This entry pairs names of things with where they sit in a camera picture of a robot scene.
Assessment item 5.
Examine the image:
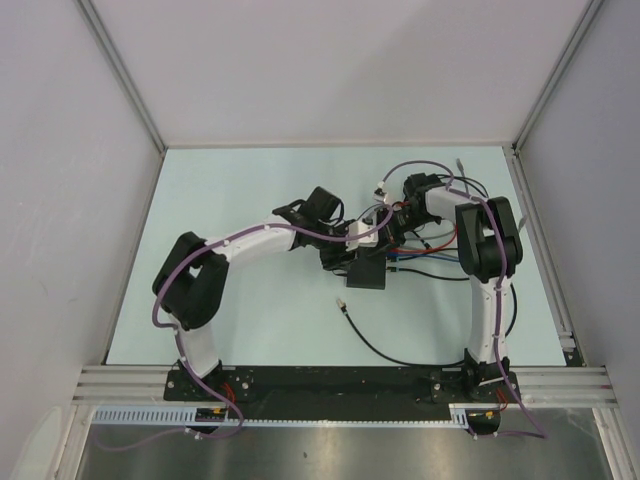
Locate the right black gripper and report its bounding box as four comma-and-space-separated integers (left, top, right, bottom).
366, 207, 438, 258

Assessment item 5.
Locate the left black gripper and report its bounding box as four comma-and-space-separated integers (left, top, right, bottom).
311, 219, 359, 271

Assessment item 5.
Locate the red ethernet cable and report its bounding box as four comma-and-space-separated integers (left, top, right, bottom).
389, 199, 459, 254

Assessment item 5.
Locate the black network switch box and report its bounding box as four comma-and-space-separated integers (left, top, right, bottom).
346, 253, 386, 290

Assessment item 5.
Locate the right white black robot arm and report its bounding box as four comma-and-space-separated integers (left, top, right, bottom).
378, 173, 523, 401

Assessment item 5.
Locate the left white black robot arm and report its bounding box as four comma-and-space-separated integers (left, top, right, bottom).
152, 187, 377, 400

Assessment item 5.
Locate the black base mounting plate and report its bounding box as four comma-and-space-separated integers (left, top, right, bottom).
164, 365, 524, 421

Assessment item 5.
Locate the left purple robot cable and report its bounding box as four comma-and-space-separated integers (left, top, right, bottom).
94, 207, 394, 451

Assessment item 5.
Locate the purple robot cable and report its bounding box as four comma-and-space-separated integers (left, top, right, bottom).
94, 207, 394, 451
382, 159, 549, 441

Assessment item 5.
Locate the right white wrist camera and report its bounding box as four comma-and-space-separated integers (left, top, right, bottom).
373, 181, 394, 205

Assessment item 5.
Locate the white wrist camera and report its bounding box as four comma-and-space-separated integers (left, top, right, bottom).
345, 220, 380, 252
373, 181, 394, 205

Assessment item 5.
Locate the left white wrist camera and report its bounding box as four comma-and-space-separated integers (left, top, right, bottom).
345, 220, 380, 252

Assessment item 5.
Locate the blue ethernet cable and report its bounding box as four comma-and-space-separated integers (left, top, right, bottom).
387, 249, 464, 265

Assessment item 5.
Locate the loose black ethernet cable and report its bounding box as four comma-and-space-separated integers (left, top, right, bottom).
335, 284, 519, 369

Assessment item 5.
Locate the black ethernet cable teal boot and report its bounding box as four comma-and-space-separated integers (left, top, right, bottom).
386, 266, 470, 283

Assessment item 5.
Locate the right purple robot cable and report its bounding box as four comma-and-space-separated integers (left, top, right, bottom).
382, 159, 549, 441

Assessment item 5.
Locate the aluminium frame rail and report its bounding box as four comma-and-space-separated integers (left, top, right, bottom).
72, 365, 171, 405

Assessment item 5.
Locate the white slotted cable duct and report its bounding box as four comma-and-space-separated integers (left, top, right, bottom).
93, 405, 469, 429

